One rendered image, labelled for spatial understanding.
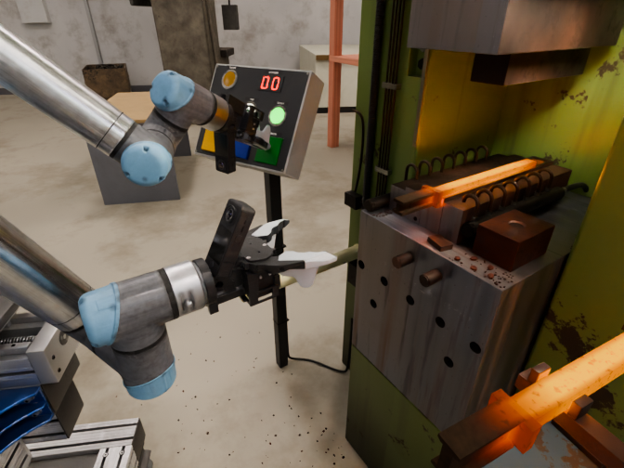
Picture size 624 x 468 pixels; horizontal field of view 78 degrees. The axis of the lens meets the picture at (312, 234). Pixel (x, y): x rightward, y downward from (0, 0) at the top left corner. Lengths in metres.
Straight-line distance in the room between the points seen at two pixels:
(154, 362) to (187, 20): 5.13
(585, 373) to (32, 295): 0.67
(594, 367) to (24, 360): 0.92
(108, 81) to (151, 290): 7.28
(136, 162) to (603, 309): 0.88
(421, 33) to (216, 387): 1.45
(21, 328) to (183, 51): 4.86
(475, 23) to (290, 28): 7.82
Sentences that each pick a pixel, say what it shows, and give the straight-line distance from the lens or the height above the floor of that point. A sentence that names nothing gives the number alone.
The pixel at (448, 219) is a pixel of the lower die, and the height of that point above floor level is 0.96.
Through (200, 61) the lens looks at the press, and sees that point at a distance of 5.55.
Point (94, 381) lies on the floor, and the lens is 1.94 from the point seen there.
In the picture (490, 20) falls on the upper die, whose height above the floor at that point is 1.32.
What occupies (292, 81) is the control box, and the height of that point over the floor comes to 1.17.
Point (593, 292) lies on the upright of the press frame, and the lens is 0.91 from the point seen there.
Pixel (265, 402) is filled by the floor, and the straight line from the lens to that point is 1.66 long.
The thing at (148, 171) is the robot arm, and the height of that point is 1.10.
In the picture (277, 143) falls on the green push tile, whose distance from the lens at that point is 1.06.
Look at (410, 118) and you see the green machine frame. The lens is 1.05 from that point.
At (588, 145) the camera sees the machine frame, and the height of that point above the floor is 1.04.
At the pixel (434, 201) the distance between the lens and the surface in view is 0.83.
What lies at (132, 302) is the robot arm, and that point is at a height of 1.01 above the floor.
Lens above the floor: 1.33
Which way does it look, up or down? 30 degrees down
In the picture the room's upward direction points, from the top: straight up
